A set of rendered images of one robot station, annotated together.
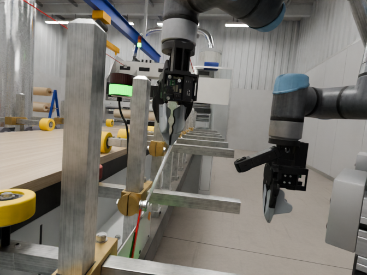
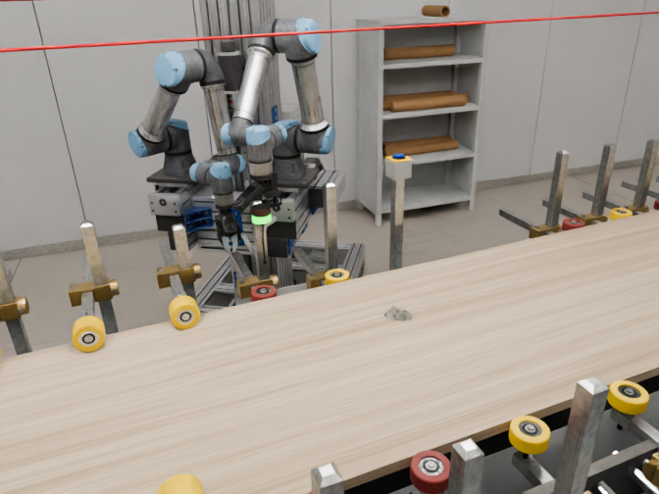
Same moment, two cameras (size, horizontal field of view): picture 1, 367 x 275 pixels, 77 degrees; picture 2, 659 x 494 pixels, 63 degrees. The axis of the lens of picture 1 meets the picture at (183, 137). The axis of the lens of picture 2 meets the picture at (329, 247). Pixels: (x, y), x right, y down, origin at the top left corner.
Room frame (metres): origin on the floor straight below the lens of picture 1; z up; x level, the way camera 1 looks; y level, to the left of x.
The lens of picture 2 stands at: (1.09, 1.64, 1.74)
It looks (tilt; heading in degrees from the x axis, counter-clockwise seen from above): 25 degrees down; 243
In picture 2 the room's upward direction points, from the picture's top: 2 degrees counter-clockwise
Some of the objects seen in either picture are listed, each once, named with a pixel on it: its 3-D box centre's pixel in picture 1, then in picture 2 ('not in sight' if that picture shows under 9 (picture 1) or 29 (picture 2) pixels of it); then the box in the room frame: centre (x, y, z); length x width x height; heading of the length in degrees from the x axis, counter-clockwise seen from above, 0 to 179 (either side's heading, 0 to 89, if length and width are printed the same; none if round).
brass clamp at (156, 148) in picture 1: (159, 147); (178, 274); (0.83, 0.08, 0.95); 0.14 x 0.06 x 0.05; 174
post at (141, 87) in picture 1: (135, 175); (262, 268); (0.56, 0.11, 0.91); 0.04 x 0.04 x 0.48; 84
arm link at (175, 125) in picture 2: not in sight; (174, 134); (0.61, -0.71, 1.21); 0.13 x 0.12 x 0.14; 22
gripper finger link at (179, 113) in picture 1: (179, 125); not in sight; (0.50, 0.01, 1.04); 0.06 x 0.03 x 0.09; 14
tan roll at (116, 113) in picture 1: (157, 116); not in sight; (3.20, 0.39, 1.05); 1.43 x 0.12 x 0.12; 84
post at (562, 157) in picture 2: not in sight; (554, 207); (-0.69, 0.23, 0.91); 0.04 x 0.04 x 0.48; 84
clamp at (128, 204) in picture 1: (135, 196); (258, 285); (0.58, 0.11, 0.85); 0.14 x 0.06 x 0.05; 174
